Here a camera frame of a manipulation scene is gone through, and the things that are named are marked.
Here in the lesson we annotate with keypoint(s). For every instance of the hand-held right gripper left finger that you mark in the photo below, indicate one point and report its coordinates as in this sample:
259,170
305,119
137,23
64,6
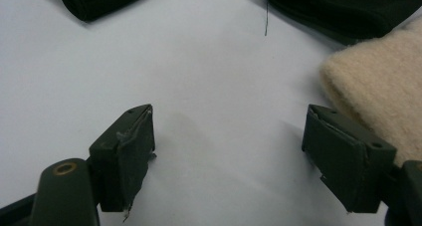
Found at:
124,159

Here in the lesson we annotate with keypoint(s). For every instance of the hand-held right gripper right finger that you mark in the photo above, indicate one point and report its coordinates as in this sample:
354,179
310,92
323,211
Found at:
345,163

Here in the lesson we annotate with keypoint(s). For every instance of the beige fleece glove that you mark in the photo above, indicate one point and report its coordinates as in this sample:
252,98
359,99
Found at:
381,86

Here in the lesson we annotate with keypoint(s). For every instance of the dark loose thread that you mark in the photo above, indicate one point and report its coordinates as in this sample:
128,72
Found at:
266,20

